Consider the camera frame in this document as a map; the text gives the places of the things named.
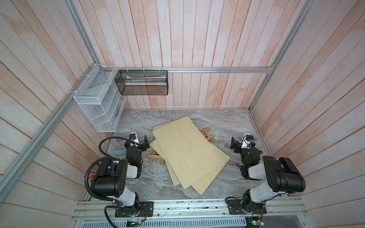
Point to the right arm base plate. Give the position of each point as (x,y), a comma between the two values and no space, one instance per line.
(243,206)

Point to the horizontal aluminium wall profile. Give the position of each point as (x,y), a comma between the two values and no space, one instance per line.
(250,69)

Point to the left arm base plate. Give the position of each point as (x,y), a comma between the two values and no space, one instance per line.
(145,208)

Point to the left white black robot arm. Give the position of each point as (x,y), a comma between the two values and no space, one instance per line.
(105,179)

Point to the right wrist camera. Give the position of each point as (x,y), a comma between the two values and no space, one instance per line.
(248,141)

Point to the white wire mesh shelf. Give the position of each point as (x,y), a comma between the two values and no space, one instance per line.
(99,97)

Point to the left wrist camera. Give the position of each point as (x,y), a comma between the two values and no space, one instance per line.
(133,137)

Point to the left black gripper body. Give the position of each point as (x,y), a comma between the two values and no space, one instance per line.
(142,147)

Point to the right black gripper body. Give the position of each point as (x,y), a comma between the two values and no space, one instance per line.
(238,149)

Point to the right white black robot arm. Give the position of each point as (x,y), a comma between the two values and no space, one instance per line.
(280,176)

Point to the black wire mesh basket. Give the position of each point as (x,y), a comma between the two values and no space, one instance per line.
(142,82)

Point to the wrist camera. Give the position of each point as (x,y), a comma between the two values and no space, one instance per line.
(248,141)
(133,137)

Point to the wooden easel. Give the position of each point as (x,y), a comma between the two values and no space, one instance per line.
(155,156)
(206,134)

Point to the wooden easel under boards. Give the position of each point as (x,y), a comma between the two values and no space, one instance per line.
(155,156)

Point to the aluminium front rail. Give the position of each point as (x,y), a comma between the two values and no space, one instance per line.
(281,212)

